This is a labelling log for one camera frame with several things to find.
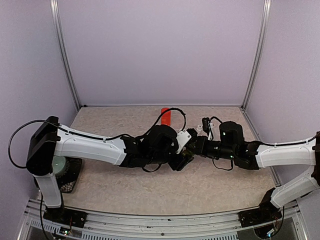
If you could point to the small white bottle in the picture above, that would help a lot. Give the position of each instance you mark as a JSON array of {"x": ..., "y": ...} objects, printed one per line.
[{"x": 199, "y": 128}]

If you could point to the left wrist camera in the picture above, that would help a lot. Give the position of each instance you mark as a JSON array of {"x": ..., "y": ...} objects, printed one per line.
[{"x": 182, "y": 138}]

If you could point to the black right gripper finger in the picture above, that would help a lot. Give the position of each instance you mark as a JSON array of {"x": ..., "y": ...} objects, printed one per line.
[
  {"x": 193, "y": 140},
  {"x": 192, "y": 151}
]

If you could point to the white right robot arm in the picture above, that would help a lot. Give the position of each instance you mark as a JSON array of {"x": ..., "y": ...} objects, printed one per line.
[{"x": 255, "y": 155}]

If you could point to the green pill organizer box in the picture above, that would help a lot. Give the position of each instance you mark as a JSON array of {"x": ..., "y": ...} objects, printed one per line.
[{"x": 183, "y": 159}]

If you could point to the red cylindrical can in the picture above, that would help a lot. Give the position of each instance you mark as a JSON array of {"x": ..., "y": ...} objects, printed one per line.
[{"x": 166, "y": 116}]

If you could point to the aluminium frame post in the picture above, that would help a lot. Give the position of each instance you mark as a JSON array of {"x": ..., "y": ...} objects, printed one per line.
[
  {"x": 258, "y": 53},
  {"x": 54, "y": 6}
]

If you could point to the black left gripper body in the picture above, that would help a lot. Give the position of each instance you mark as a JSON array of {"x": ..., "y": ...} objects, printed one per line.
[{"x": 161, "y": 156}]

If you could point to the front aluminium rail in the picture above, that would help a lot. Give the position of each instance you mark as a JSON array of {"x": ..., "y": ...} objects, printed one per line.
[{"x": 112, "y": 226}]

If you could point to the left aluminium frame post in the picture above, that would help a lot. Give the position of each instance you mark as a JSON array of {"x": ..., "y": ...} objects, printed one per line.
[{"x": 54, "y": 6}]

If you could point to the black square tray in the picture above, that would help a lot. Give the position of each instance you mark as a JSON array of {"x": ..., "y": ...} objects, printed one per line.
[{"x": 68, "y": 176}]

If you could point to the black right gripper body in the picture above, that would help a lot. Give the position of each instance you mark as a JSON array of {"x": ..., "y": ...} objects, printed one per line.
[{"x": 223, "y": 152}]

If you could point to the right aluminium frame post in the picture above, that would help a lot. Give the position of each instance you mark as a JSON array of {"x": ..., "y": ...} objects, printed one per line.
[{"x": 258, "y": 53}]

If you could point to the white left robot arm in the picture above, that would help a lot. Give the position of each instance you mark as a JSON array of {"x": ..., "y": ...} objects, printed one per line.
[{"x": 53, "y": 139}]

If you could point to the green ceramic bowl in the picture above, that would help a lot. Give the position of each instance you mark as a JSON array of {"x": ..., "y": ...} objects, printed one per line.
[{"x": 59, "y": 165}]

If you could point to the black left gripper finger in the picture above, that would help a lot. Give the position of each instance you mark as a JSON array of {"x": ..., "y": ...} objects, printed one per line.
[
  {"x": 172, "y": 163},
  {"x": 191, "y": 131}
]

